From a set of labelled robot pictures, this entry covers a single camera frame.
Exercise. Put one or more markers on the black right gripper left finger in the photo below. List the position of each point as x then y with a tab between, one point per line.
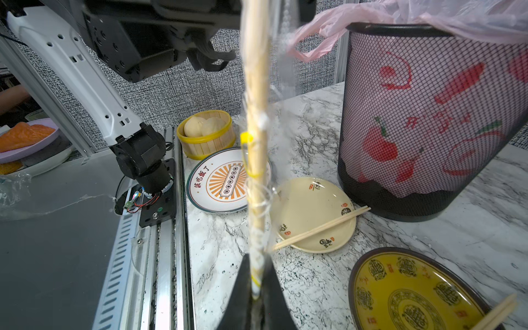
237	315

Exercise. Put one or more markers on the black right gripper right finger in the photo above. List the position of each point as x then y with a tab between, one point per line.
276	314

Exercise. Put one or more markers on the pair wooden chopsticks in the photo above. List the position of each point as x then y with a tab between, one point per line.
498	314
328	225
256	26

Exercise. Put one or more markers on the clear plastic chopstick wrapper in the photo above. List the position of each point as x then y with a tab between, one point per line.
285	20

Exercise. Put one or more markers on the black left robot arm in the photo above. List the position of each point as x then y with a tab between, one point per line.
136	39

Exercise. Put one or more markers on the cream small plate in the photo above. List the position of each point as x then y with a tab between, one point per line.
305	203

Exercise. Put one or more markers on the yellow patterned black plate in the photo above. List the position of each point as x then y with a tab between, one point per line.
396	288

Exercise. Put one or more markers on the yellow steamer basket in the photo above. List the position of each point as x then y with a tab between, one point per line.
201	147

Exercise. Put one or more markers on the steamed bun upper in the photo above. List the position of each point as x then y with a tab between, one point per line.
212	125

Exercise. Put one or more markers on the steamed bun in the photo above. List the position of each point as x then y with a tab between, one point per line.
212	125
193	127

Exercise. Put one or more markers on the steamed bun lower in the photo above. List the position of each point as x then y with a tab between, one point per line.
193	127

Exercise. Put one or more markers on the black mesh trash bin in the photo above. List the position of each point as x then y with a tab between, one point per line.
424	112

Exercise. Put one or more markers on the purple plate with orange food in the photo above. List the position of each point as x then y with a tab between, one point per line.
27	138

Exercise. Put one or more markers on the pink plastic trash bag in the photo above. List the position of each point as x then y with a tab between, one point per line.
502	22

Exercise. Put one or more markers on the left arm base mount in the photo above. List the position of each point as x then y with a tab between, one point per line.
152	202

